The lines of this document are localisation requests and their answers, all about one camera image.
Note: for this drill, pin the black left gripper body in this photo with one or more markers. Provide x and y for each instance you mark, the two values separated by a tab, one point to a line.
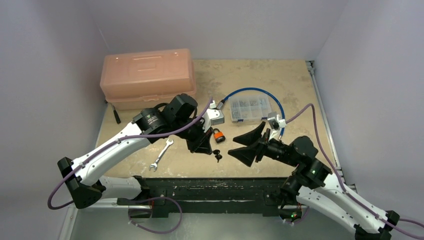
195	131

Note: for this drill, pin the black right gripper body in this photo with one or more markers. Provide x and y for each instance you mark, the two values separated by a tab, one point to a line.
261	147

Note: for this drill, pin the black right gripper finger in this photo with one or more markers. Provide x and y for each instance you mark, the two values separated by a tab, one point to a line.
250	137
246	155

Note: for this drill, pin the orange black padlock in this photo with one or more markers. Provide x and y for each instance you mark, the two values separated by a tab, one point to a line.
218	136

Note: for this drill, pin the black-headed key bunch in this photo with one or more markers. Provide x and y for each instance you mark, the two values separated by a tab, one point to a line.
217	155

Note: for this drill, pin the blue cable lock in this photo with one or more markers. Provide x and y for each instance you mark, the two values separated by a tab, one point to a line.
277	116

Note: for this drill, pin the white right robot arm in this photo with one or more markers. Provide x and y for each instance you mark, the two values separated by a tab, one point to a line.
314	184

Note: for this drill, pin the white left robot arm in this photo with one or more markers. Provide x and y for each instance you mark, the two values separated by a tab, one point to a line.
85	177

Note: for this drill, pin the clear plastic screw organizer box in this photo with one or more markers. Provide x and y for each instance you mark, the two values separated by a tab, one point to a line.
247	108

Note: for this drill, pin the silver open-end wrench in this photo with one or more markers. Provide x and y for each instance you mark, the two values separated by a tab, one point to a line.
154	166

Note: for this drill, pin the orange plastic toolbox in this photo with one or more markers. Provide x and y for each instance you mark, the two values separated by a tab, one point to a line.
139	80

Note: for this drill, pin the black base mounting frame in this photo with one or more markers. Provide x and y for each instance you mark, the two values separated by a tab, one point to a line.
217	195

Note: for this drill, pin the black-handled tool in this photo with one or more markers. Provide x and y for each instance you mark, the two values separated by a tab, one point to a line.
115	113

